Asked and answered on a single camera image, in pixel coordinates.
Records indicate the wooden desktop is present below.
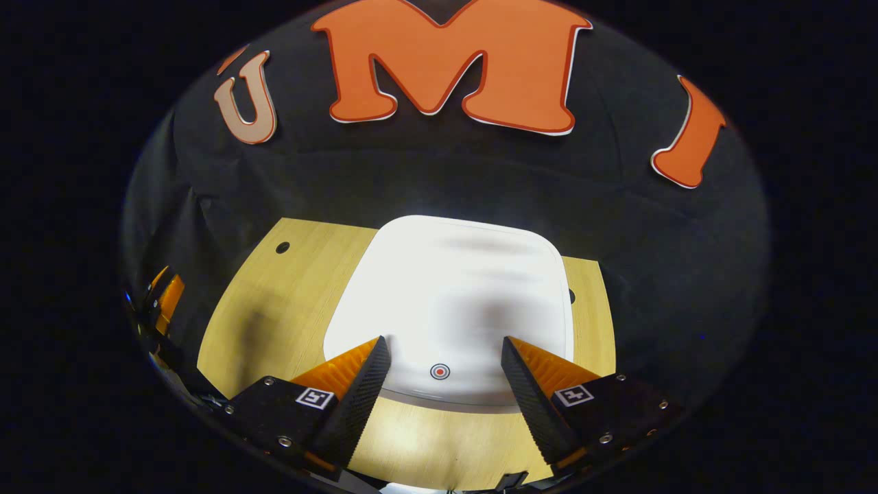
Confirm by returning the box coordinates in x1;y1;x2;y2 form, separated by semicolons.
197;217;617;491

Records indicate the white desktop garbage bin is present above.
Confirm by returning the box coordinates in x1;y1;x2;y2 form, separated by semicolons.
322;215;576;412

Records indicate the black backdrop cloth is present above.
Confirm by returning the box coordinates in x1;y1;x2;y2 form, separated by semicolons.
120;0;772;412

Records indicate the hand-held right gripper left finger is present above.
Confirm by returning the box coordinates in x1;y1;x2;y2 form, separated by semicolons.
223;335;392;481

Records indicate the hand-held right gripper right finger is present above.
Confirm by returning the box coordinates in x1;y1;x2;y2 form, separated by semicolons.
501;335;683;481

